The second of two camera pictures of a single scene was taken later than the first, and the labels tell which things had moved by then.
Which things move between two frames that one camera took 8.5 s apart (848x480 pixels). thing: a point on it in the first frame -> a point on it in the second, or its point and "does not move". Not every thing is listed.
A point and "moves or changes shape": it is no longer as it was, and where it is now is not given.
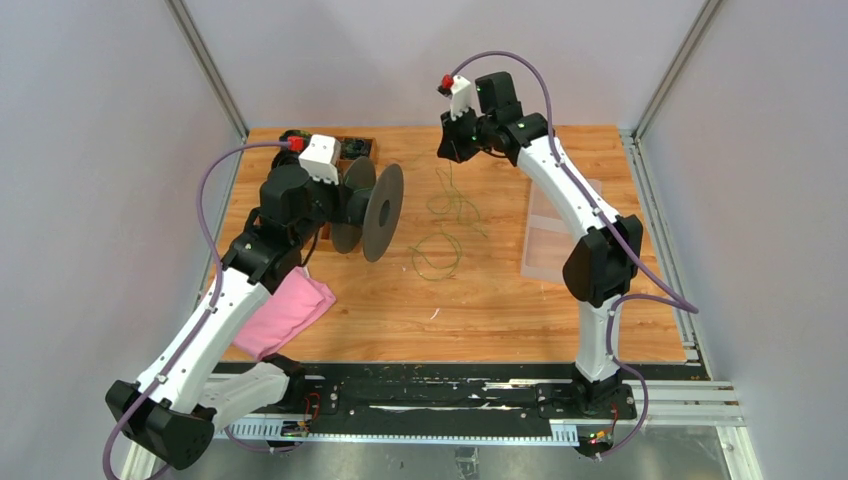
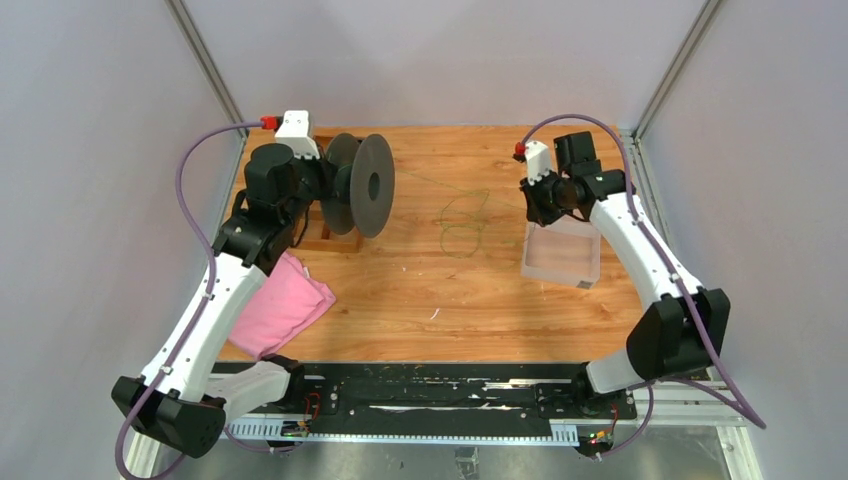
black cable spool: x=375 y=207 moves or changes shape
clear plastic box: x=551 y=234 does not move
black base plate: x=440 y=393 does not move
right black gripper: x=451 y=147 -> x=536 y=212
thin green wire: x=467 y=213 moves or changes shape
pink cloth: x=297 y=300 does not move
